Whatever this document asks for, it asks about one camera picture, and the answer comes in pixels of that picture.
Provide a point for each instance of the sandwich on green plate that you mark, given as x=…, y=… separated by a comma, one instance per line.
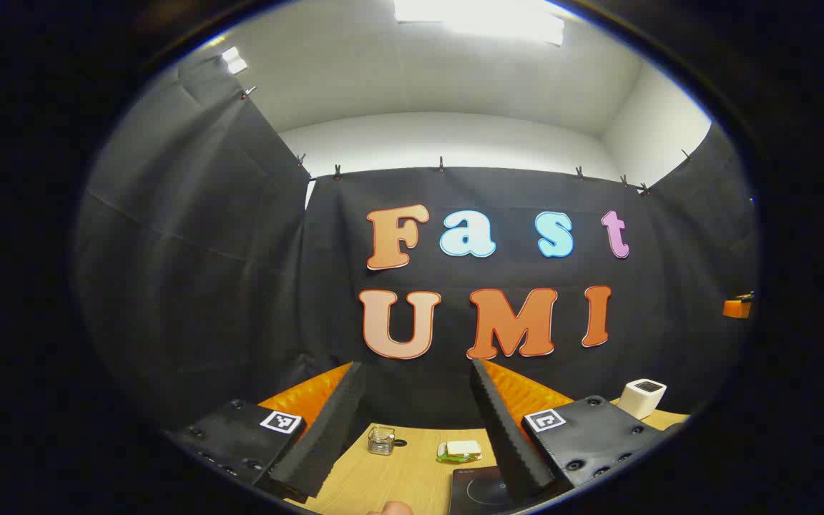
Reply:
x=460, y=450

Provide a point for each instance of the small clear glass container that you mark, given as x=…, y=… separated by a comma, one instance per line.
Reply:
x=380, y=440

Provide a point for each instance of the black induction cooktop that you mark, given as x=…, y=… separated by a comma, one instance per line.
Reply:
x=476, y=490

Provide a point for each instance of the white toaster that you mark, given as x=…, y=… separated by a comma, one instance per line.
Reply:
x=641, y=400

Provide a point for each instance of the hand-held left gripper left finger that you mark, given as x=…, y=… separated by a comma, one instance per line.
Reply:
x=326, y=443

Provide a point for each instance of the small ceiling light panel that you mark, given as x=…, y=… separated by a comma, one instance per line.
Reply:
x=234, y=61

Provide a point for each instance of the large ceiling light panel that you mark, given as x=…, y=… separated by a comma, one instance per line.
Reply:
x=483, y=18

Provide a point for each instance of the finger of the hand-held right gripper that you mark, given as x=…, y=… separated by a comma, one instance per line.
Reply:
x=736, y=308

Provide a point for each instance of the row of black cloth clips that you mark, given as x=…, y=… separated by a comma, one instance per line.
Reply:
x=440, y=165

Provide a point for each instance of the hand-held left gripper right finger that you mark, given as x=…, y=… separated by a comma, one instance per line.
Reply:
x=508, y=443

